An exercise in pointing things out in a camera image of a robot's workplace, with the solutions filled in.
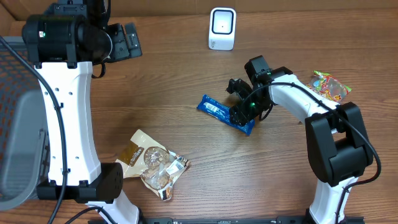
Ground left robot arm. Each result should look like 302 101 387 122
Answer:
22 1 140 223

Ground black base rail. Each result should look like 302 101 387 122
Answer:
88 216 365 224

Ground blue Oreo cookie pack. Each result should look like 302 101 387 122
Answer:
197 95 255 136

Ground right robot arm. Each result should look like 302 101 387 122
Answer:
226 56 374 223

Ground white barcode scanner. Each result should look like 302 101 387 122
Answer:
208 7 236 51

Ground grey plastic basket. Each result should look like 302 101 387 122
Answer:
1 46 49 211

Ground beige brown cookie bag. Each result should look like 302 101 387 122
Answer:
116 129 190 201

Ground Haribo gummy worms bag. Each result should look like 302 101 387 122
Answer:
307 70 352 103

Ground cardboard back wall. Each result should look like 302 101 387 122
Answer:
0 0 398 21

